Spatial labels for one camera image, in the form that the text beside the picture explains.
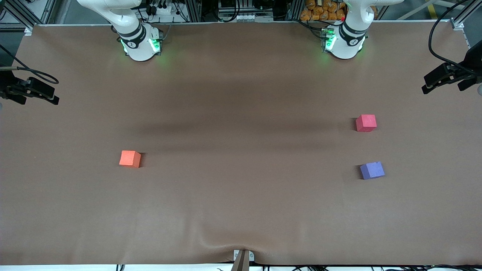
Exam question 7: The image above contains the orange foam block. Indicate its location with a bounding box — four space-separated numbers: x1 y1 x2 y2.
119 150 142 169

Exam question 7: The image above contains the brown table cloth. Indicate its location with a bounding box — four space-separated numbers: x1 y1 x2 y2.
0 21 482 266

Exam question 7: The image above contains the red foam block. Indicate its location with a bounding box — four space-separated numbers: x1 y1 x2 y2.
355 114 377 132

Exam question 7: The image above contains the purple foam block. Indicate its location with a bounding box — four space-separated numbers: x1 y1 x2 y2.
360 161 386 180

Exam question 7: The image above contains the white power strip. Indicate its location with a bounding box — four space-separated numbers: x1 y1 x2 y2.
148 3 174 16

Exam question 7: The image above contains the bag of orange items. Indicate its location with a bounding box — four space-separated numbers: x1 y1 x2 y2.
300 0 347 22

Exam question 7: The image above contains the grey metal table bracket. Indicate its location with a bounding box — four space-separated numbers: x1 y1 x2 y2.
230 249 255 271

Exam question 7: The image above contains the black cable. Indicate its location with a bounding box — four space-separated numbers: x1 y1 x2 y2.
428 0 482 72
0 44 59 85

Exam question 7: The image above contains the black side camera mount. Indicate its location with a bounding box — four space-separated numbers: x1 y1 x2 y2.
0 67 60 106
421 40 482 95

